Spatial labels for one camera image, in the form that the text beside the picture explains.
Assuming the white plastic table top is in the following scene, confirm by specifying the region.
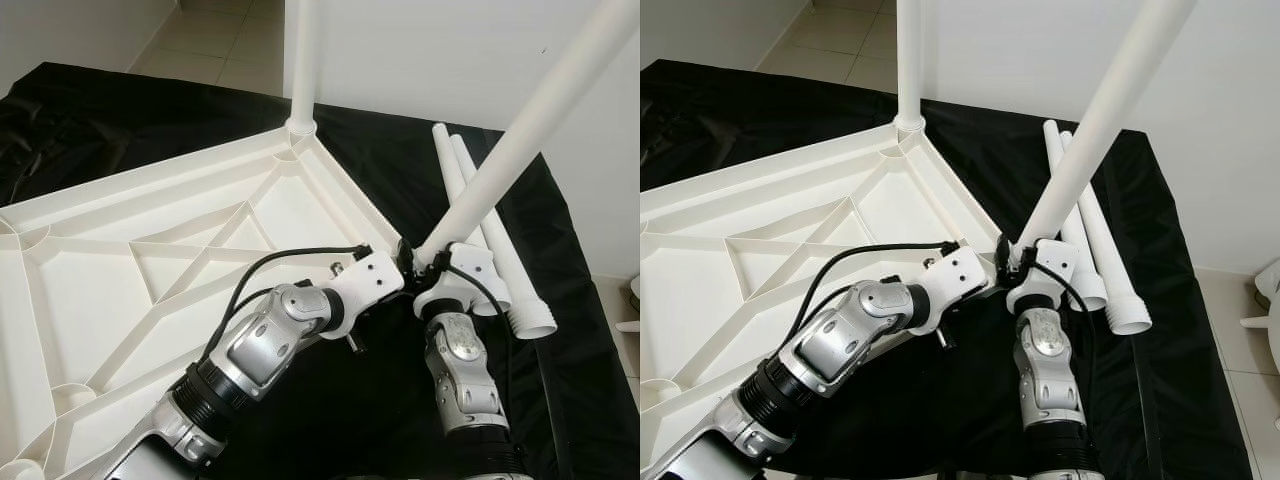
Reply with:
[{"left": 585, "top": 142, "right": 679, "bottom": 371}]
[
  {"left": 0, "top": 125, "right": 412, "bottom": 480},
  {"left": 640, "top": 125, "right": 1007, "bottom": 473}
]

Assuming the white plastic chair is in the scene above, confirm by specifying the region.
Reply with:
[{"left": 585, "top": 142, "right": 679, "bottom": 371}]
[
  {"left": 617, "top": 275, "right": 641, "bottom": 333},
  {"left": 1240, "top": 285, "right": 1280, "bottom": 347}
]

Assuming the black table cloth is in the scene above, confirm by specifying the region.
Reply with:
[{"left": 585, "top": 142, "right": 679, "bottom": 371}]
[
  {"left": 640, "top": 58, "right": 1256, "bottom": 480},
  {"left": 0, "top": 62, "right": 641, "bottom": 480}
]

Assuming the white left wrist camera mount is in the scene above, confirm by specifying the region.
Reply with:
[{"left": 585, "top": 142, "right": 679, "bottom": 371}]
[
  {"left": 920, "top": 245, "right": 994, "bottom": 334},
  {"left": 328, "top": 252, "right": 407, "bottom": 337}
]

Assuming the white plastic table leg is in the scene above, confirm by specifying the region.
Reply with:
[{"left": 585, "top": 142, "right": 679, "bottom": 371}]
[
  {"left": 450, "top": 133, "right": 559, "bottom": 342},
  {"left": 432, "top": 123, "right": 512, "bottom": 317},
  {"left": 1058, "top": 130, "right": 1154, "bottom": 337},
  {"left": 893, "top": 0, "right": 929, "bottom": 134},
  {"left": 285, "top": 0, "right": 321, "bottom": 137},
  {"left": 415, "top": 0, "right": 641, "bottom": 271},
  {"left": 1043, "top": 120, "right": 1107, "bottom": 312},
  {"left": 1015, "top": 0, "right": 1200, "bottom": 265}
]

